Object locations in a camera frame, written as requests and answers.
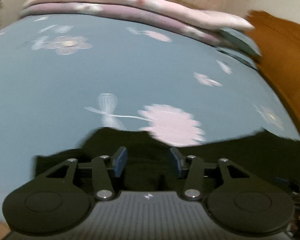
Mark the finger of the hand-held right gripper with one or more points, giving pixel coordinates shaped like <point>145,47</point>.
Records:
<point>287,181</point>

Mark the thick teal pillow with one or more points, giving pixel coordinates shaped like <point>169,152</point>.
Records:
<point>240,41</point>

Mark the flat teal pillow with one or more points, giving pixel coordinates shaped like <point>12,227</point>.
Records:
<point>240,60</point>

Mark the bed with blue floral sheet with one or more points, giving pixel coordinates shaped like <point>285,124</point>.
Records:
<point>90,75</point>

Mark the purple floral quilt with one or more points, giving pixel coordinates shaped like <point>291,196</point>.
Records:
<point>127,12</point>

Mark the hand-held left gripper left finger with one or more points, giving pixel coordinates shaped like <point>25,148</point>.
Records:
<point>120,161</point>

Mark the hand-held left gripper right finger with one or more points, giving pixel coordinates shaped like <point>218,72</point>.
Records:
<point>176,162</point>

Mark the wooden headboard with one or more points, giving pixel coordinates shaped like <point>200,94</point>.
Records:
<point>285,55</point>

